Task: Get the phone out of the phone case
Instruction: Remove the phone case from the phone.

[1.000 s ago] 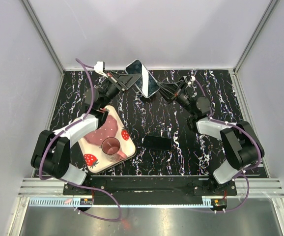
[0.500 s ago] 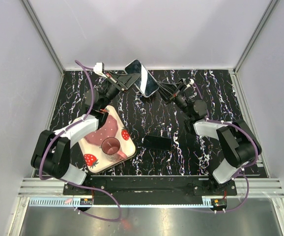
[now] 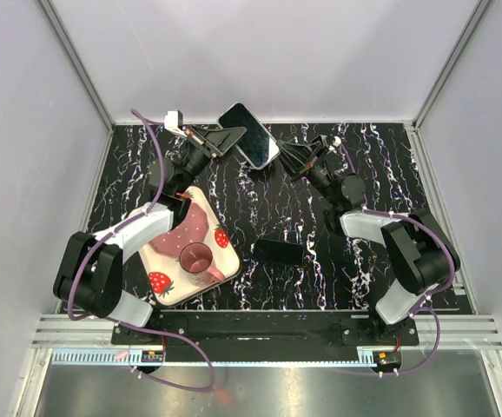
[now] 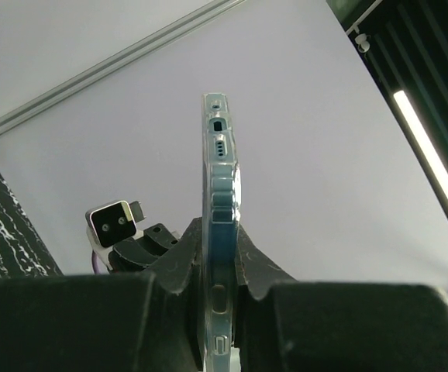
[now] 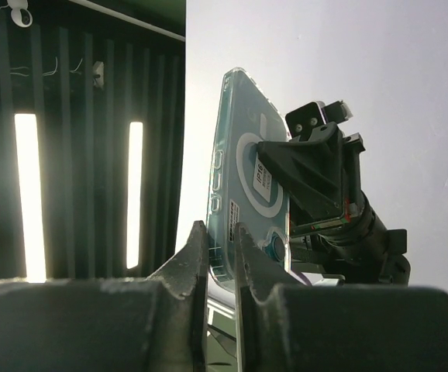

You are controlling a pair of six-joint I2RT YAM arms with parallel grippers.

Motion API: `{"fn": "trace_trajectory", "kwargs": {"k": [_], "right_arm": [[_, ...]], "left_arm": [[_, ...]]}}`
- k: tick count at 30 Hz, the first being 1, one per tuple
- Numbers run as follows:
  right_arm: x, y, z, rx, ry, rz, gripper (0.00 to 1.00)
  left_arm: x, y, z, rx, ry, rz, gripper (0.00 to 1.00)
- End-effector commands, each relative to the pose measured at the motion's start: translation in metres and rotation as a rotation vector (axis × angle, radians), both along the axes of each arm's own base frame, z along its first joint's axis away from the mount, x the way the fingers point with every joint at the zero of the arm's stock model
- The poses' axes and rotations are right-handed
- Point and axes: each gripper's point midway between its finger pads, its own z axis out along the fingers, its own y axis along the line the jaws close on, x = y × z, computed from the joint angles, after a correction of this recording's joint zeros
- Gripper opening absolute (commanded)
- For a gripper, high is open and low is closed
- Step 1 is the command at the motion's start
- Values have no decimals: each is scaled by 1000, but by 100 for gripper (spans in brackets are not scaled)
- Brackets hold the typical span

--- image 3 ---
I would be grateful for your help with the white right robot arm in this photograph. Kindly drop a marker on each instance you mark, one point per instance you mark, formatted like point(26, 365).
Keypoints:
point(422, 258)

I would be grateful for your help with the phone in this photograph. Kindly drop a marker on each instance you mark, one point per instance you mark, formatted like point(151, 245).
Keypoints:
point(257, 145)

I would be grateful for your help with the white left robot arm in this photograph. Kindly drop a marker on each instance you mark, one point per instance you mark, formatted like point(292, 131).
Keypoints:
point(89, 279)

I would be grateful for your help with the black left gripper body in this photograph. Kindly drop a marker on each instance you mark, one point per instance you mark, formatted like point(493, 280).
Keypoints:
point(197, 140)

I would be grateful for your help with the pink dotted plate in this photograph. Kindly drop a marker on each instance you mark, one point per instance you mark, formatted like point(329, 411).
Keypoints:
point(191, 230)

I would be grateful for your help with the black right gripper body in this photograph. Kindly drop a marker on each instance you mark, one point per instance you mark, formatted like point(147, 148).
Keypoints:
point(313, 162)

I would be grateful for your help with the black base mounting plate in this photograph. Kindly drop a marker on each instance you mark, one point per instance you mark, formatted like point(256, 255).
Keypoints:
point(350, 328)

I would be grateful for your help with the black smartphone on table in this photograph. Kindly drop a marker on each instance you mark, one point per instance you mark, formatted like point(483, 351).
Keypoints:
point(278, 252)

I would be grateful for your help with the white strawberry tray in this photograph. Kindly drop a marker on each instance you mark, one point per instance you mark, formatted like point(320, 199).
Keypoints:
point(169, 282)

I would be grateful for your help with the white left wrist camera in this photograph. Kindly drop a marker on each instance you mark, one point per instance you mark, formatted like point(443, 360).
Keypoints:
point(173, 120)

